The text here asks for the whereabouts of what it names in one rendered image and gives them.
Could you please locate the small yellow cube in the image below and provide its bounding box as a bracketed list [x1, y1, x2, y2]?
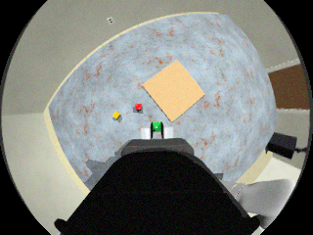
[113, 112, 120, 118]

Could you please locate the red die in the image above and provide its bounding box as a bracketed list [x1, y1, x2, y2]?
[135, 104, 142, 110]

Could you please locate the tan flat mat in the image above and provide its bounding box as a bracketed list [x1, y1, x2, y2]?
[143, 61, 204, 122]

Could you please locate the green die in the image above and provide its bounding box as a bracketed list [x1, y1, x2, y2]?
[153, 121, 161, 131]

